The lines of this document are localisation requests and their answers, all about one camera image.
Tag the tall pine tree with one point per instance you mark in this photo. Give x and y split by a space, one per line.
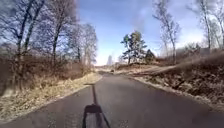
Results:
135 43

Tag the small dark evergreen tree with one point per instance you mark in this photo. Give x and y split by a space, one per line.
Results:
149 55

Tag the grey asphalt path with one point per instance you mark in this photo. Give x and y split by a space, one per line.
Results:
126 100

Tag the row of bare trees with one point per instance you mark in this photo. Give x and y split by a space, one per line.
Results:
55 43

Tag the slender bare tree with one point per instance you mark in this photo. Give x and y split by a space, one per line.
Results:
173 43

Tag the brown leafless bushes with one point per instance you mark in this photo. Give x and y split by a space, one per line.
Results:
36 68

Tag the dry pale grass verge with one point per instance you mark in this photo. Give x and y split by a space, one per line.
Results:
40 93

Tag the dry grass and leaf bank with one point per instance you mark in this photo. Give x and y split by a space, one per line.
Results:
193 80

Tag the group of bare trees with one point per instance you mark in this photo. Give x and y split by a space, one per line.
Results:
208 33

